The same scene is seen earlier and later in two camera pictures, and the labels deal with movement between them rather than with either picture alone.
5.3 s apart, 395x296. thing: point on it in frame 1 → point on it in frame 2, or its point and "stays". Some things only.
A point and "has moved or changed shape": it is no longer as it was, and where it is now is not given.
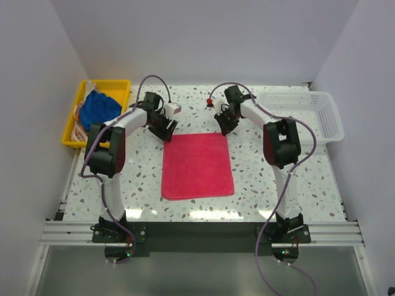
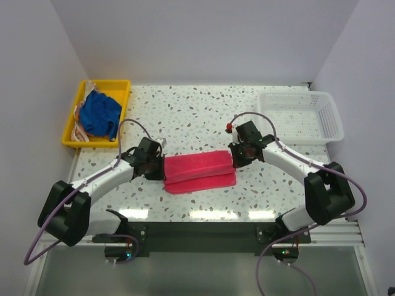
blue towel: x=97 y=108 stays
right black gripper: x=225 y=128 → x=238 y=162
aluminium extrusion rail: x=79 y=232 stays
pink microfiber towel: x=196 y=166 has moved or changed shape
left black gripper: x=165 y=134 → x=160 y=174
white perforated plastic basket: x=318 y=108 stays
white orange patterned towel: x=78 y=134 stays
